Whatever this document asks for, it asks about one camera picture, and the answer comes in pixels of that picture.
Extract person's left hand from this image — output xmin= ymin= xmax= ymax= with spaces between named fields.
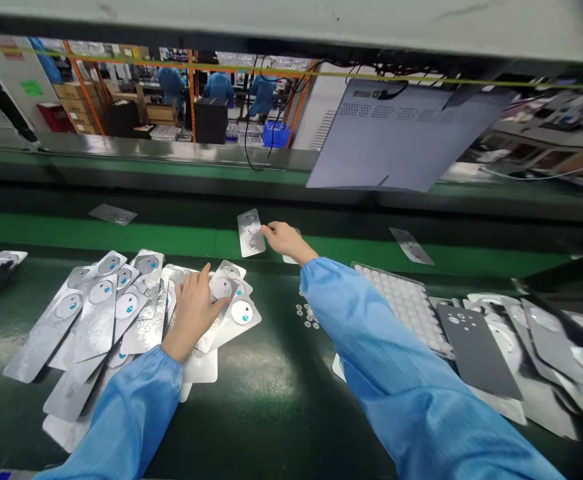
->
xmin=161 ymin=262 xmax=233 ymax=364

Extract person's right hand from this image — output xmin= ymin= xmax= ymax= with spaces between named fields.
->
xmin=260 ymin=221 xmax=320 ymax=267

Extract person's left index finger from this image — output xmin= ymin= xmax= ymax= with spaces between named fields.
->
xmin=197 ymin=262 xmax=213 ymax=300

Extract person's left fingers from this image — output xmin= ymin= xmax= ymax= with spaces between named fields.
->
xmin=176 ymin=272 xmax=200 ymax=307

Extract silver phone back panel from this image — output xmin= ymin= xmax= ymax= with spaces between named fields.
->
xmin=236 ymin=208 xmax=268 ymax=259
xmin=389 ymin=227 xmax=436 ymax=267
xmin=87 ymin=203 xmax=138 ymax=227

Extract silver panel with round cutout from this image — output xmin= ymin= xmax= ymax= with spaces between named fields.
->
xmin=193 ymin=277 xmax=263 ymax=354

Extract green conveyor line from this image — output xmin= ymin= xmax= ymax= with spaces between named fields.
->
xmin=0 ymin=143 xmax=583 ymax=297

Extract cluster of clear round lenses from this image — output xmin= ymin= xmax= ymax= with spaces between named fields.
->
xmin=295 ymin=301 xmax=322 ymax=331

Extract pile of silver film-covered panels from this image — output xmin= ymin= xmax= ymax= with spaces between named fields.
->
xmin=2 ymin=248 xmax=263 ymax=454

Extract blue crate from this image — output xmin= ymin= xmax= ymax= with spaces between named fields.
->
xmin=262 ymin=119 xmax=293 ymax=150

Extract black box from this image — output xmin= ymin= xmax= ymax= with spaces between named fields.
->
xmin=193 ymin=97 xmax=230 ymax=145

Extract orange shelf rack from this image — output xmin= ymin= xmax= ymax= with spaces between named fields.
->
xmin=65 ymin=49 xmax=318 ymax=150

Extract tray of white round parts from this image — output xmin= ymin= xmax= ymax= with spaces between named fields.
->
xmin=350 ymin=261 xmax=456 ymax=362

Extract grey monitor back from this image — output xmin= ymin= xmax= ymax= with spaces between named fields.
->
xmin=305 ymin=77 xmax=522 ymax=194

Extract grey overhead shelf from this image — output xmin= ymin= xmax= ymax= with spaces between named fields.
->
xmin=0 ymin=0 xmax=583 ymax=69

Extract stack of cardboard boxes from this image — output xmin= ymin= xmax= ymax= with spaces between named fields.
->
xmin=53 ymin=81 xmax=101 ymax=136

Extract red bin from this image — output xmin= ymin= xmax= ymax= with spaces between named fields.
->
xmin=37 ymin=101 xmax=76 ymax=134

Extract dark grey phone back panel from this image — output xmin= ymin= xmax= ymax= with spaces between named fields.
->
xmin=436 ymin=303 xmax=524 ymax=402

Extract white cabinet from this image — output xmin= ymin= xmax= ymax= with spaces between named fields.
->
xmin=0 ymin=33 xmax=43 ymax=149

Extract heap of grey and silver panels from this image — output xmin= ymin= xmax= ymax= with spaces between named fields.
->
xmin=427 ymin=291 xmax=583 ymax=443

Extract black hanging cable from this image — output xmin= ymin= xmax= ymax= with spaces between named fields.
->
xmin=243 ymin=53 xmax=278 ymax=173

